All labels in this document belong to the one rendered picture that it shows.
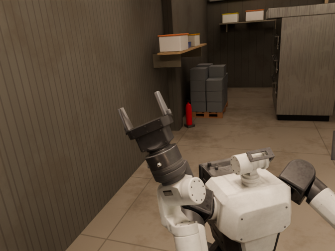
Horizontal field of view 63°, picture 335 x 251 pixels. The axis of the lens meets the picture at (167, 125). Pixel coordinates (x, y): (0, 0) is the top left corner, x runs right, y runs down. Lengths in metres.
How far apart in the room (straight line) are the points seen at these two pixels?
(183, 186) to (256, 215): 0.35
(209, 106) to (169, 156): 5.57
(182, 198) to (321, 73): 5.48
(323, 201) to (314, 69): 5.02
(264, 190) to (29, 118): 1.90
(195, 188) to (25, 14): 2.07
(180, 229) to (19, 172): 1.83
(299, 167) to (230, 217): 0.33
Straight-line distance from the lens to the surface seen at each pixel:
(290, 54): 5.90
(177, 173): 0.68
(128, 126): 0.72
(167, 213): 0.75
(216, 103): 6.18
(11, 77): 2.31
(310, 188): 1.10
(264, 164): 0.97
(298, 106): 6.11
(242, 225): 0.96
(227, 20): 8.78
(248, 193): 0.95
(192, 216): 0.89
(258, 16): 8.70
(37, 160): 2.50
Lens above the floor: 1.90
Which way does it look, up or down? 19 degrees down
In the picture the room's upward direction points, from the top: 4 degrees counter-clockwise
